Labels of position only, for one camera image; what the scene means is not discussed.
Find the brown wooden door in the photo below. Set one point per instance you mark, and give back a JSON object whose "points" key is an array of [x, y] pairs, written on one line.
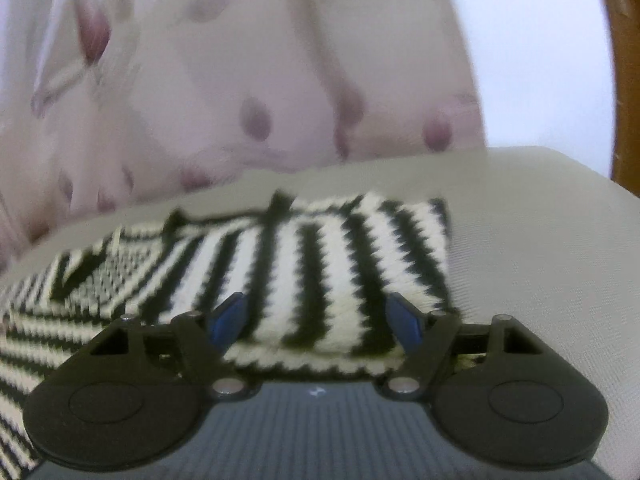
{"points": [[627, 85]]}

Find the pink leaf print curtain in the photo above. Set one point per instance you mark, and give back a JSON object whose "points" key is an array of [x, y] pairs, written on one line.
{"points": [[200, 85]]}

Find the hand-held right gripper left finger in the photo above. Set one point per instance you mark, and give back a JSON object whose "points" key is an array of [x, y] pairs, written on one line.
{"points": [[227, 322]]}

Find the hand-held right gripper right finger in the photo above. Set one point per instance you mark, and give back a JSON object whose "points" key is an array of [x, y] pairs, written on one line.
{"points": [[403, 325]]}

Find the black and white striped knit garment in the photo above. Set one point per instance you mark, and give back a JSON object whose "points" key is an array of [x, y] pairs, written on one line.
{"points": [[310, 280]]}

